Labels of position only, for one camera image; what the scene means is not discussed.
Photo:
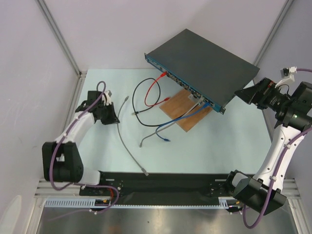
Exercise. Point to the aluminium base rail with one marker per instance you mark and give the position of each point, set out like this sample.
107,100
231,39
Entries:
290,189

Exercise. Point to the wooden board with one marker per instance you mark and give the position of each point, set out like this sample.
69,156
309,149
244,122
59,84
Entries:
184,103

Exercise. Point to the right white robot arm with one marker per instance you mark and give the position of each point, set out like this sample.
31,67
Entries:
262,192

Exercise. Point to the right aluminium frame post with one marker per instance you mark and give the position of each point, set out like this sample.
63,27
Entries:
273,31

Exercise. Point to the left aluminium frame post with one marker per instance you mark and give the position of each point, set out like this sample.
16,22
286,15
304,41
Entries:
47,14

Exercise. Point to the black blue network switch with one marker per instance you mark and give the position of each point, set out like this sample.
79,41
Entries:
208,71

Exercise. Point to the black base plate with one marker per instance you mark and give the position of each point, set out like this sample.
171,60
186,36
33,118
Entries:
168,189

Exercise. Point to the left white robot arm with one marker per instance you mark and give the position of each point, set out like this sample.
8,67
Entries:
61,159

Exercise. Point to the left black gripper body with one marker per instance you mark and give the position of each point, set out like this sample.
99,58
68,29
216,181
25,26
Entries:
107,116

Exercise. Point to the aluminium frame post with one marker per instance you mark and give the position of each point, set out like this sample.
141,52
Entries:
47,14
273,31

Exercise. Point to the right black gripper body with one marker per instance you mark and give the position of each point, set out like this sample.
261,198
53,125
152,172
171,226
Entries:
257,91

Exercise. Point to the white slotted cable duct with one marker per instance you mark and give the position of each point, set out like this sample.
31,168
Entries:
77,202

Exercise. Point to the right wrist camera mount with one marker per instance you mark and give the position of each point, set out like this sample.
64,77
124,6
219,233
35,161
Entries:
287,76

